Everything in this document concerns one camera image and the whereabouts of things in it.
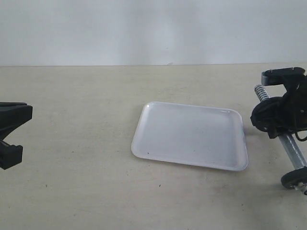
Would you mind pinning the white rectangular plastic tray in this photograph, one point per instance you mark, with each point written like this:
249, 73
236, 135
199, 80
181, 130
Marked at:
191, 135

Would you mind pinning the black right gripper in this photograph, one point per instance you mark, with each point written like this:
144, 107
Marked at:
292, 111

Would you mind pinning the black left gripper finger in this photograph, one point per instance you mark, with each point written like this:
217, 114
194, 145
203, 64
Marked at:
13, 115
10, 155

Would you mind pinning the chrome star collar nut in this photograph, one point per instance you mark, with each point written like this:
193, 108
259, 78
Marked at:
302, 187

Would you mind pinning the chrome threaded dumbbell bar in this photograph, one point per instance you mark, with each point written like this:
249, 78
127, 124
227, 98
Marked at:
288, 140

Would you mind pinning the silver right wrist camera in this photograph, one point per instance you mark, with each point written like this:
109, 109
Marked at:
285, 76

